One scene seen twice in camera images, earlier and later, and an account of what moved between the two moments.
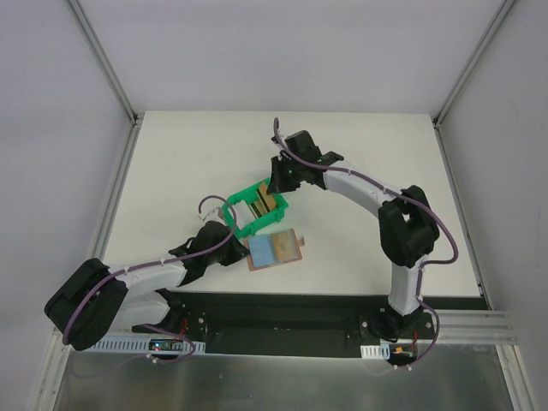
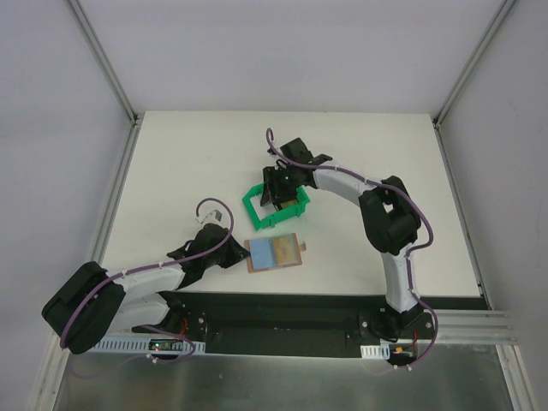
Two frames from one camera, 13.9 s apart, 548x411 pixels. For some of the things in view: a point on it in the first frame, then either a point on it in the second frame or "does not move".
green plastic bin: (271, 217) -> (282, 215)
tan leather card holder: (273, 248) does not move
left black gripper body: (231, 249) does not move
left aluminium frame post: (136, 119) does not move
